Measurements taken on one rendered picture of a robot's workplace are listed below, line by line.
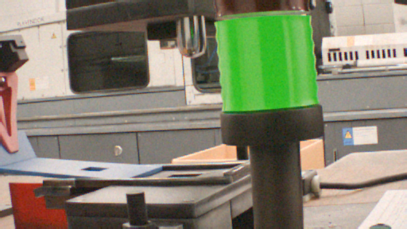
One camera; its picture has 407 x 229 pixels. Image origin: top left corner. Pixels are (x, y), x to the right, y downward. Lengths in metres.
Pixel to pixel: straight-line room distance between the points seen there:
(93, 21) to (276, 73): 0.27
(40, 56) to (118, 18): 5.82
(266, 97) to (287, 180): 0.03
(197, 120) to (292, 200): 5.25
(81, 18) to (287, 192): 0.28
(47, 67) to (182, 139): 1.42
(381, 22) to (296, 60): 6.74
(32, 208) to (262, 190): 0.57
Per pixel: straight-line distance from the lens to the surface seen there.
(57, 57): 6.20
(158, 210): 0.48
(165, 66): 5.65
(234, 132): 0.27
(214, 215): 0.50
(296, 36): 0.27
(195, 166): 0.63
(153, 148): 5.72
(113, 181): 0.57
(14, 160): 0.68
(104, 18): 0.51
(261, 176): 0.28
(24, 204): 0.84
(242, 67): 0.27
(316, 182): 0.91
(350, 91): 5.11
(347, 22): 7.14
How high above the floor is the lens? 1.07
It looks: 3 degrees down
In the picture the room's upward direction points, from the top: 5 degrees counter-clockwise
